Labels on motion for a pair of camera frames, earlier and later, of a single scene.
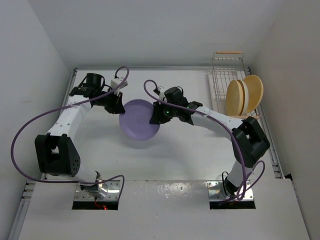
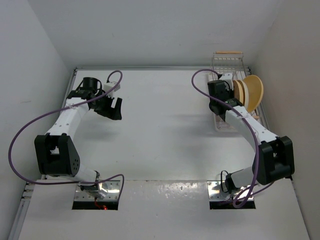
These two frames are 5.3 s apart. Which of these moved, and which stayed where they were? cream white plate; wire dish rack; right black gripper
Moved: right black gripper
Stayed: cream white plate; wire dish rack
